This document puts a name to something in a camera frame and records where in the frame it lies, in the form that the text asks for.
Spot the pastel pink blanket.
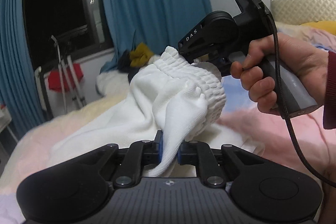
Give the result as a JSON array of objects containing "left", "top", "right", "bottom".
[{"left": 0, "top": 22, "right": 336, "bottom": 224}]

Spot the white side table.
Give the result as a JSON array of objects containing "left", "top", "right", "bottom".
[{"left": 0, "top": 106, "right": 20, "bottom": 144}]

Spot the dark navy cloth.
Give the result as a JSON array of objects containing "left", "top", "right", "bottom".
[{"left": 117, "top": 50, "right": 137, "bottom": 83}]

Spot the black braided cable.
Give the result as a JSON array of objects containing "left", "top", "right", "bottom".
[{"left": 268, "top": 13, "right": 328, "bottom": 185}]

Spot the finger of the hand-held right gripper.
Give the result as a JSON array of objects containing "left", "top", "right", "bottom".
[{"left": 179, "top": 42, "right": 219, "bottom": 63}]

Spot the mustard yellow cloth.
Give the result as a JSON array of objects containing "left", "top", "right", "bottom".
[{"left": 129, "top": 42, "right": 154, "bottom": 67}]

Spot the dark window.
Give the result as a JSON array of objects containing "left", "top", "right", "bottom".
[{"left": 22, "top": 0, "right": 115, "bottom": 70}]

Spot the white knit garment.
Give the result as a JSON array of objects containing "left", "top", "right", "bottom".
[{"left": 49, "top": 46, "right": 265, "bottom": 178}]

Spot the cream quilted headboard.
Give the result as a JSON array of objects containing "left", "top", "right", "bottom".
[{"left": 270, "top": 0, "right": 336, "bottom": 28}]

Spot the yellow pillow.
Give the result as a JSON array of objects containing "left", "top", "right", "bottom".
[{"left": 301, "top": 20, "right": 336, "bottom": 36}]

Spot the red cloth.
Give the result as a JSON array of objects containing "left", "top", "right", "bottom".
[{"left": 48, "top": 63, "right": 84, "bottom": 92}]

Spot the white drying rack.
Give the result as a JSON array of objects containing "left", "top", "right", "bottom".
[{"left": 34, "top": 34, "right": 88, "bottom": 119}]

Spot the white fluffy cloth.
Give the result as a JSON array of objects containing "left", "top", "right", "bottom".
[{"left": 96, "top": 55, "right": 163, "bottom": 97}]

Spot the person's right hand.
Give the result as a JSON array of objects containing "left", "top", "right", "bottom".
[{"left": 230, "top": 32, "right": 330, "bottom": 116}]

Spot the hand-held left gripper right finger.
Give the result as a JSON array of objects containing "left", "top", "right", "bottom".
[{"left": 177, "top": 140, "right": 265, "bottom": 187}]

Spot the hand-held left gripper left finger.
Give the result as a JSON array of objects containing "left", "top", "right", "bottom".
[{"left": 87, "top": 130, "right": 164, "bottom": 187}]

